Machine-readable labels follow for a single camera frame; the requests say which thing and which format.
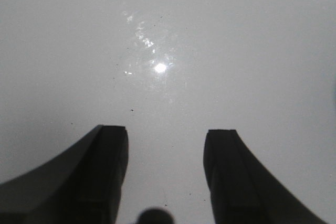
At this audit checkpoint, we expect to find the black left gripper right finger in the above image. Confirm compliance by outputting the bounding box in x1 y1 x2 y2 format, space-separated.
203 130 324 223

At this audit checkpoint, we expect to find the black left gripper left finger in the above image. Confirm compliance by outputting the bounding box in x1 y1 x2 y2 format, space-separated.
1 125 129 223

